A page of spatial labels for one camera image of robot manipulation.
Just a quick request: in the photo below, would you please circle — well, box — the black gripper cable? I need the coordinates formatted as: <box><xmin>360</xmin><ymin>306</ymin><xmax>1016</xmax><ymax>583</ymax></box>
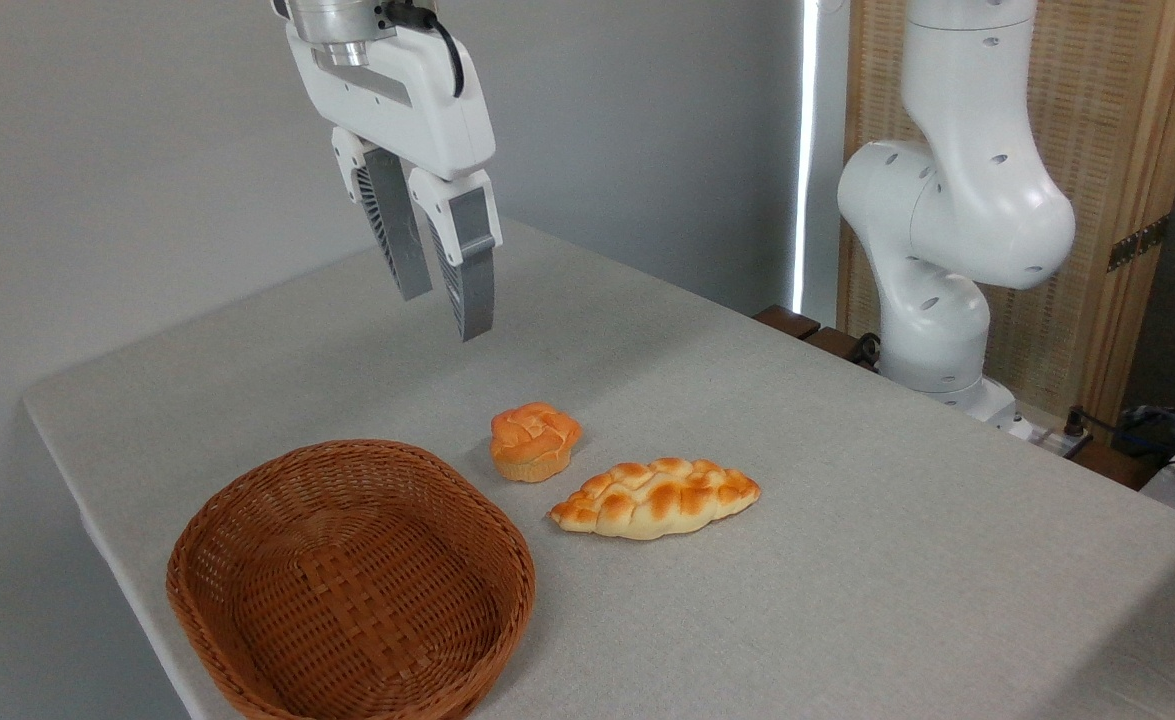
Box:
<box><xmin>382</xmin><ymin>2</ymin><xmax>466</xmax><ymax>99</ymax></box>

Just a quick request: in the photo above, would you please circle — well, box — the grey tablecloth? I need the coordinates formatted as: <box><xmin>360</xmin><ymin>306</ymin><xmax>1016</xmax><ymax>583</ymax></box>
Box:
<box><xmin>22</xmin><ymin>218</ymin><xmax>1175</xmax><ymax>720</ymax></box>

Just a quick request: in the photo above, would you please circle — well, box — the black power cable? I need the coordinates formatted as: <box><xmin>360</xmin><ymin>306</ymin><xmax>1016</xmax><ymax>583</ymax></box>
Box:
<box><xmin>1082</xmin><ymin>402</ymin><xmax>1175</xmax><ymax>473</ymax></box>

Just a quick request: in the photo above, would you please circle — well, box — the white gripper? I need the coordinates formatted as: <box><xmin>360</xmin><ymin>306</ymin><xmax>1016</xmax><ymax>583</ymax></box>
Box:
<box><xmin>285</xmin><ymin>22</ymin><xmax>503</xmax><ymax>343</ymax></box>

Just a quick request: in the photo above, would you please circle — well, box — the white power strip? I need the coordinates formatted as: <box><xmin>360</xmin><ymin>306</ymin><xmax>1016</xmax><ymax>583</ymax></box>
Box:
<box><xmin>1007</xmin><ymin>420</ymin><xmax>1093</xmax><ymax>459</ymax></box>

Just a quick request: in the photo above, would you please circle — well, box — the metal screen hinge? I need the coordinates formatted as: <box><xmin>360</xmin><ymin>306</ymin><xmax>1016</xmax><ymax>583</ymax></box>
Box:
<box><xmin>1107</xmin><ymin>215</ymin><xmax>1170</xmax><ymax>273</ymax></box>

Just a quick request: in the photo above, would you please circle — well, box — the round orange bread bun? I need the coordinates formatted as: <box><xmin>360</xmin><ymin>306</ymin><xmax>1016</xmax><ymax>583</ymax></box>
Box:
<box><xmin>490</xmin><ymin>402</ymin><xmax>584</xmax><ymax>484</ymax></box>

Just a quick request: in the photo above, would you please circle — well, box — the wooden rattan screen panel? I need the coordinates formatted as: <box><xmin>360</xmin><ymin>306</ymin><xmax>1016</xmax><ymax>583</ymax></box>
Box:
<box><xmin>837</xmin><ymin>0</ymin><xmax>1175</xmax><ymax>426</ymax></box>

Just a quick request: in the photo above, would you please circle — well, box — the brown wicker basket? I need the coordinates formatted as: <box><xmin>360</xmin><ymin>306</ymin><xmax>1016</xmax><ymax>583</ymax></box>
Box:
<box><xmin>165</xmin><ymin>438</ymin><xmax>537</xmax><ymax>720</ymax></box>

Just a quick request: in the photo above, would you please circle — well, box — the long braided bread loaf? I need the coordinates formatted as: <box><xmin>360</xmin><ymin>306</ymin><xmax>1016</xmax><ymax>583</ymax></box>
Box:
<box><xmin>547</xmin><ymin>457</ymin><xmax>762</xmax><ymax>542</ymax></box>

